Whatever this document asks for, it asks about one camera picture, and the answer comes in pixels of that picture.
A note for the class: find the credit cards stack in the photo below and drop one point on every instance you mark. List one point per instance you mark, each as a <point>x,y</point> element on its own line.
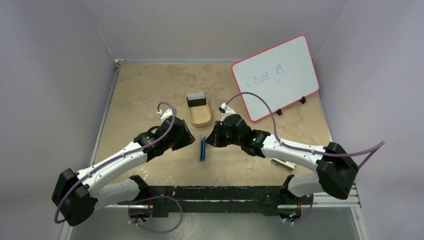
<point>196,95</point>

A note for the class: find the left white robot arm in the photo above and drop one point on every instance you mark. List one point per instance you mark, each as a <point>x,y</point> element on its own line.
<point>77,195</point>

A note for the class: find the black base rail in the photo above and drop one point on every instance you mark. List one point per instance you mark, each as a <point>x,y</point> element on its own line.
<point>268,200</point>

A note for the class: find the pink framed whiteboard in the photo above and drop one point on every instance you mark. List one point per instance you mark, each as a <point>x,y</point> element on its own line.
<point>276,77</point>

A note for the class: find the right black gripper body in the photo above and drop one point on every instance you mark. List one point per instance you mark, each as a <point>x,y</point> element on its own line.
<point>215,136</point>

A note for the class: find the white black eraser block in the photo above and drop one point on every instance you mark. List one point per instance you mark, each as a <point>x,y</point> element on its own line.
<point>286,164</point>

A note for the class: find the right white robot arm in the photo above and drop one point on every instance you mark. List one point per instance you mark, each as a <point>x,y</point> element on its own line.
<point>332,170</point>

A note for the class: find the blue card holder wallet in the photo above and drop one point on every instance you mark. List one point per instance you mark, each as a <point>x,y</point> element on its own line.
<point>203,147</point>

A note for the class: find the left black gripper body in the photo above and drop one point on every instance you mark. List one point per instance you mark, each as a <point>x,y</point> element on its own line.
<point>182,139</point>

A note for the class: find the tan oval tray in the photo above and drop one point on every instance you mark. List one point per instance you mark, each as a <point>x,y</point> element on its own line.
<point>199,112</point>

